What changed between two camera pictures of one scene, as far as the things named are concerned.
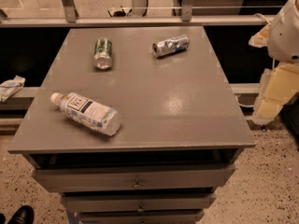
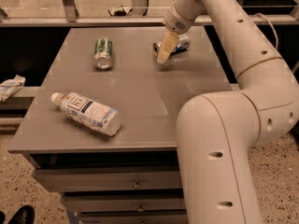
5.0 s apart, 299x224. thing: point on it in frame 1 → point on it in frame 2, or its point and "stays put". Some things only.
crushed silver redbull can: (177, 44) stays put
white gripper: (285, 37) → (173, 22)
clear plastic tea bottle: (89, 113) stays put
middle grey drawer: (137, 203) stays put
